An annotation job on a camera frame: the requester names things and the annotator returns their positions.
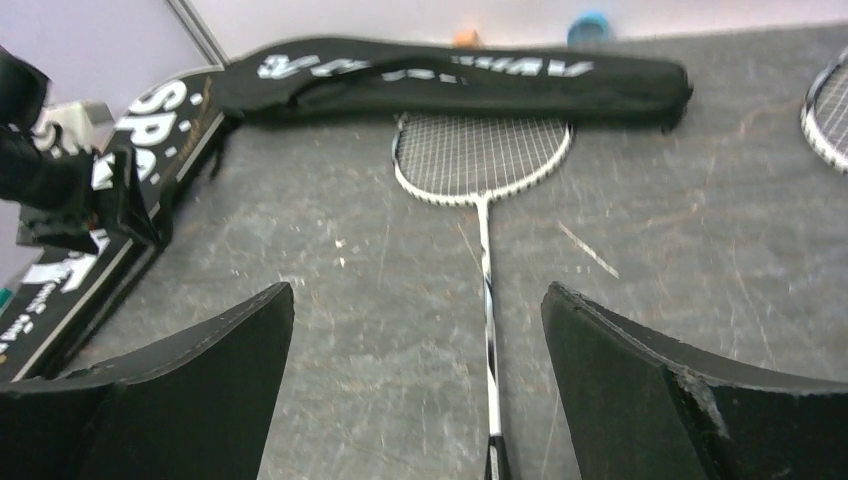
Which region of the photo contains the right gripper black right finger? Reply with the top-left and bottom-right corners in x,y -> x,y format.
541,282 -> 847,479

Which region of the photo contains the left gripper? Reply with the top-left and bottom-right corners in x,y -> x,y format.
16,148 -> 161,254

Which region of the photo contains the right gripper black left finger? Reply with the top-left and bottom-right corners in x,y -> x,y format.
1,282 -> 294,479

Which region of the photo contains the black sport racket bag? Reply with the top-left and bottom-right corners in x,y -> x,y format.
1,66 -> 225,382

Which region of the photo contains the black crossway racket bag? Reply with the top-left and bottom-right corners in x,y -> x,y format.
213,36 -> 694,130

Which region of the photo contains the white frame racket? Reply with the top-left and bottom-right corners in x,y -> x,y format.
392,113 -> 574,480

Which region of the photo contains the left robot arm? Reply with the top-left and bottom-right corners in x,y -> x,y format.
1,50 -> 163,254

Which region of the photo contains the black white shaft racket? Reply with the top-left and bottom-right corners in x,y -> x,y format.
800,48 -> 847,176

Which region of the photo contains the blue cylinder block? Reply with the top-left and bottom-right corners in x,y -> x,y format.
566,11 -> 613,46

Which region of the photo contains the wooden cube back wall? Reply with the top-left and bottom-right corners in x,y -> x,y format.
452,29 -> 481,48

